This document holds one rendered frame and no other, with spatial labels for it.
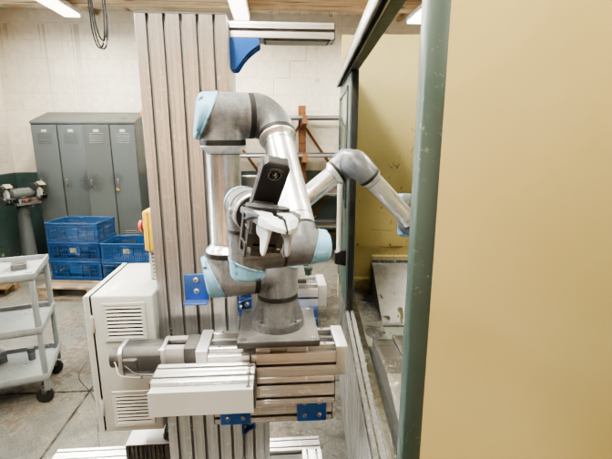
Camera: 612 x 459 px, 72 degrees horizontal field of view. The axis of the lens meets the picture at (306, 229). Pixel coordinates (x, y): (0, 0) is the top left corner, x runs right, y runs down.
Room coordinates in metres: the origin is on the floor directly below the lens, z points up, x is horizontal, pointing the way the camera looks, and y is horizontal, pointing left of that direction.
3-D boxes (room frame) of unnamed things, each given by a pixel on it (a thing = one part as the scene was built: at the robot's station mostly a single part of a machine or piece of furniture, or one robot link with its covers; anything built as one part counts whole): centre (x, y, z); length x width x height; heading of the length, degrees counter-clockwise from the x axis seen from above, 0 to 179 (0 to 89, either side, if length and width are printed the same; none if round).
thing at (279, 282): (1.13, 0.09, 1.33); 0.13 x 0.12 x 0.14; 108
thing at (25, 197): (5.09, 3.50, 0.57); 0.47 x 0.37 x 1.14; 154
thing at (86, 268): (4.52, 2.21, 0.39); 1.20 x 0.80 x 0.79; 87
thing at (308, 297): (1.63, 0.12, 1.07); 0.40 x 0.13 x 0.09; 94
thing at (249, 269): (0.85, 0.11, 1.46); 0.11 x 0.08 x 0.11; 108
